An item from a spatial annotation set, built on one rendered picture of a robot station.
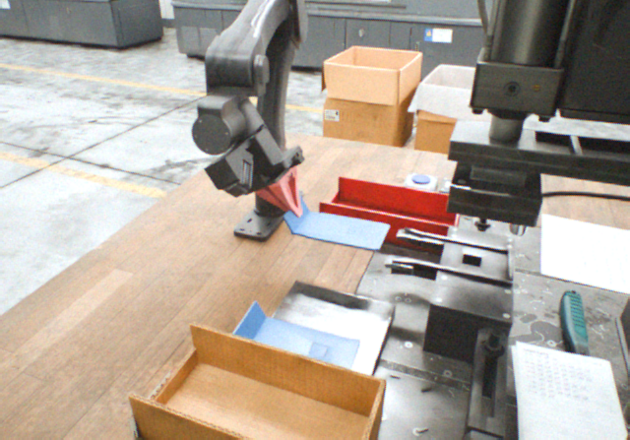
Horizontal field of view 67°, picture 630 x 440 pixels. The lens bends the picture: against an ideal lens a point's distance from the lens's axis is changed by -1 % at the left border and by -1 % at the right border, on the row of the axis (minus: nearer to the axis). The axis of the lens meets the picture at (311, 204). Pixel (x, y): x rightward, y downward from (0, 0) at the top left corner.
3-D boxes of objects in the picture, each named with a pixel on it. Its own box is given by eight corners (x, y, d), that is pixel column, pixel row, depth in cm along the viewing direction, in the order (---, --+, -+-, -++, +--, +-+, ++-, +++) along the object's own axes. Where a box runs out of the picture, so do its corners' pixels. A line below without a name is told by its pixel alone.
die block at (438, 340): (442, 268, 81) (448, 230, 77) (504, 281, 78) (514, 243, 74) (421, 350, 65) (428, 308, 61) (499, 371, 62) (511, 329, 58)
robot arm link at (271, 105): (276, 181, 86) (295, 1, 86) (241, 177, 87) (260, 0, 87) (284, 183, 92) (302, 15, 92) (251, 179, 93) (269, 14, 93)
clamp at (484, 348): (469, 367, 62) (482, 308, 57) (496, 374, 61) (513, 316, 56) (456, 470, 50) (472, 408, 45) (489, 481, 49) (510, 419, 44)
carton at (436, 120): (427, 129, 353) (436, 60, 328) (513, 143, 330) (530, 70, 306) (402, 164, 298) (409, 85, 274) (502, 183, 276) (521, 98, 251)
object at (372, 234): (299, 211, 80) (299, 196, 79) (390, 226, 75) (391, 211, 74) (283, 232, 75) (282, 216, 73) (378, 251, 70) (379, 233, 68)
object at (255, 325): (255, 316, 68) (254, 299, 66) (360, 342, 63) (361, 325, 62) (232, 351, 62) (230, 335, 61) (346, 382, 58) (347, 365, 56)
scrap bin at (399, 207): (338, 201, 102) (339, 175, 99) (459, 222, 94) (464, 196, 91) (318, 228, 92) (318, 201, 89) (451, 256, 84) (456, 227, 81)
